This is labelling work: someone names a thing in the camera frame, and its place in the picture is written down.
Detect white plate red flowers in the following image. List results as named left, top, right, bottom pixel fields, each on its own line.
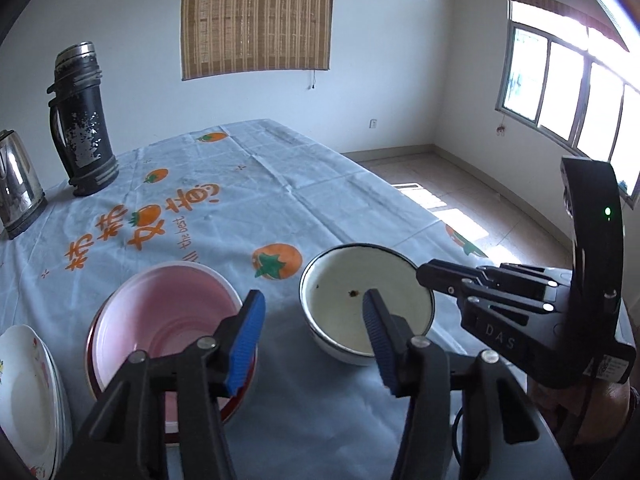
left=1, top=325, right=61, bottom=479

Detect red plastic bowl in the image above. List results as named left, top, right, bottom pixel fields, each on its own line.
left=92, top=260, right=246, bottom=435

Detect white enamel bowl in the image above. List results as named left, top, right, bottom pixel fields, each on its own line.
left=298, top=244, right=435, bottom=366

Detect person's right hand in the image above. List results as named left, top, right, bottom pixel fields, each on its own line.
left=527, top=378, right=631, bottom=446

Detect large glass window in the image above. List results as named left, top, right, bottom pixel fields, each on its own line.
left=497, top=0, right=639, bottom=203

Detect light blue printed tablecloth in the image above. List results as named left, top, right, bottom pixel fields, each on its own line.
left=1, top=119, right=497, bottom=479

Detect stainless steel electric kettle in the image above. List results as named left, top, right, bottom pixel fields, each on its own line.
left=0, top=130, right=47, bottom=240

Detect black thermos flask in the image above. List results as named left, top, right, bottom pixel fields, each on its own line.
left=47, top=41, right=119, bottom=197

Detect bamboo window blind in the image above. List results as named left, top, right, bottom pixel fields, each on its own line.
left=180, top=0, right=333, bottom=80

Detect black cable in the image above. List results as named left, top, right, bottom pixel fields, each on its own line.
left=451, top=406, right=467, bottom=470

